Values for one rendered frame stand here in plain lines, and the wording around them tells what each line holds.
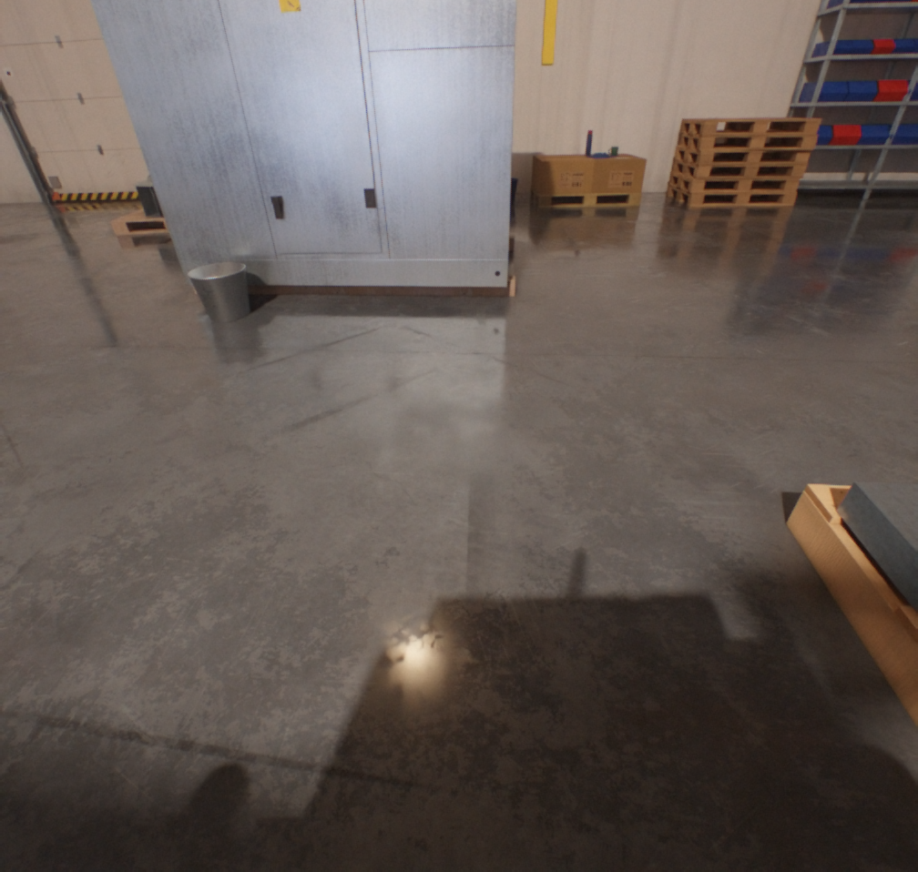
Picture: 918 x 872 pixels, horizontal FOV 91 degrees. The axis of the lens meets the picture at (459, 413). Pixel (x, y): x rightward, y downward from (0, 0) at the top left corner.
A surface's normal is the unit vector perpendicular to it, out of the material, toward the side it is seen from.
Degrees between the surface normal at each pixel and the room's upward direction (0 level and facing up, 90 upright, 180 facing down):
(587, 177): 90
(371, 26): 90
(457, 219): 90
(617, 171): 90
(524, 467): 0
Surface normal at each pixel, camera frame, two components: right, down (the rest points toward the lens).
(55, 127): -0.09, 0.55
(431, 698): -0.03, -0.83
